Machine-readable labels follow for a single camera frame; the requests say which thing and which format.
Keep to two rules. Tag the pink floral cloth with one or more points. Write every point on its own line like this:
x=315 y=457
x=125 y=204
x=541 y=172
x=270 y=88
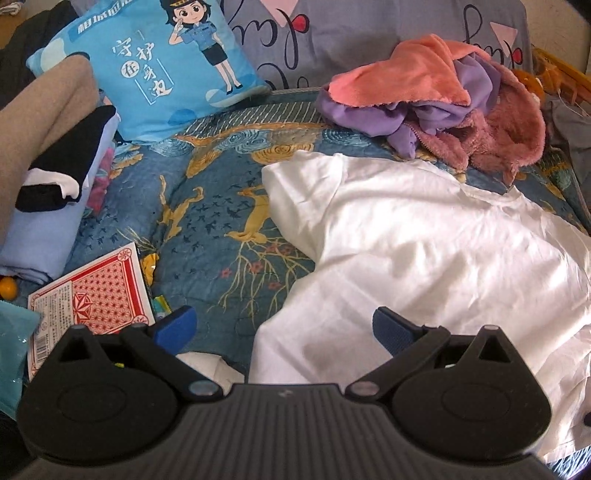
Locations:
x=99 y=194

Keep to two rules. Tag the small green packet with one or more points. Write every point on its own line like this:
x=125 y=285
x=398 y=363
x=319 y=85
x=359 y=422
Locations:
x=162 y=307

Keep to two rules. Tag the teal plastic bag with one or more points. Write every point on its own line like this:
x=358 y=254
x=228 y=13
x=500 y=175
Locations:
x=14 y=350

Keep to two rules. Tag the coral pink fleece garment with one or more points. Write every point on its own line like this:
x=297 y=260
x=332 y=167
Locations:
x=406 y=74

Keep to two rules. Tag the blue cartoon printed pillow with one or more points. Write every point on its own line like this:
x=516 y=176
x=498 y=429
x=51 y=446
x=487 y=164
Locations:
x=152 y=83

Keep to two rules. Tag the grey script printed bedding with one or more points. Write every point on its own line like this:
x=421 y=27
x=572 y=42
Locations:
x=346 y=32

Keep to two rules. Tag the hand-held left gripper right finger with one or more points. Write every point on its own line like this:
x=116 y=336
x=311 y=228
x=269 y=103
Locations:
x=392 y=330

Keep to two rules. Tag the red patterned card box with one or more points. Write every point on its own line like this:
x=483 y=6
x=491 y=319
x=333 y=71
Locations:
x=101 y=286

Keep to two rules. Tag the light blue folded cloth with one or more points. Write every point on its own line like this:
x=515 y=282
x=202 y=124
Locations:
x=37 y=244

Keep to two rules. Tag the purple garment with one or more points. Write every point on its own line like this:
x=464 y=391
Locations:
x=360 y=113

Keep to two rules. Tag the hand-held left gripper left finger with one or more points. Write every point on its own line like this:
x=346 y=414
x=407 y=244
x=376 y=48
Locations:
x=178 y=325

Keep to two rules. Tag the white tissue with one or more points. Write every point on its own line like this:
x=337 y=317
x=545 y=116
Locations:
x=207 y=364

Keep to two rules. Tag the yellow ball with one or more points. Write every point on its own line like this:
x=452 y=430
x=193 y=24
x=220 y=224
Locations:
x=8 y=287

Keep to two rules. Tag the dark garment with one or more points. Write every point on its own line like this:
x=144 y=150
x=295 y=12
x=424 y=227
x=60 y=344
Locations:
x=27 y=46

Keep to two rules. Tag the grey garment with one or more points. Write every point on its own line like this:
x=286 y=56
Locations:
x=572 y=134

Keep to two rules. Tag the white t-shirt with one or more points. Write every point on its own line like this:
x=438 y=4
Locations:
x=415 y=254

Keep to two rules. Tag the blue patterned deer blanket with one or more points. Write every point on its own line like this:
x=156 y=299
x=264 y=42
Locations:
x=207 y=207

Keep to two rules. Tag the black and white garment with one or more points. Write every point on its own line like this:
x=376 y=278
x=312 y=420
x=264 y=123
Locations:
x=69 y=147

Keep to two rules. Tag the orange clothes hangers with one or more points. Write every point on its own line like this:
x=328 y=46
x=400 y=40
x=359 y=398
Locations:
x=554 y=69

